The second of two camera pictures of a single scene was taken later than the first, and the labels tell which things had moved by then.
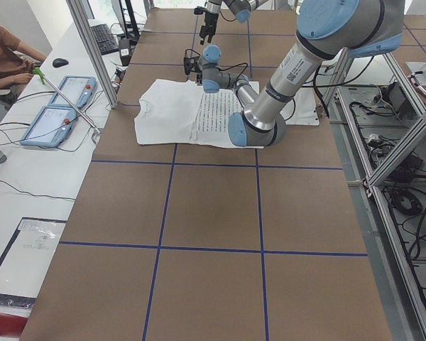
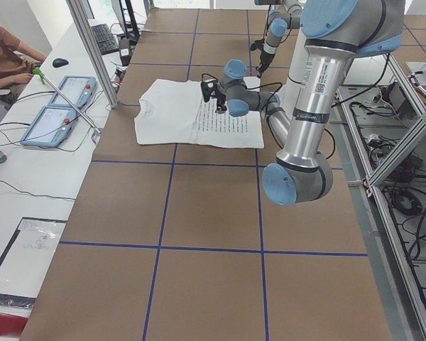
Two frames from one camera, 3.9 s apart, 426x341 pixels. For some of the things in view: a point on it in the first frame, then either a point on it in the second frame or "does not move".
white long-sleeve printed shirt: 179,113 does not move
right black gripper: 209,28 -> 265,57
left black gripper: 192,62 -> 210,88
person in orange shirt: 9,60 does not move
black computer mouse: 59,62 does not move
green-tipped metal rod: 45,78 does not move
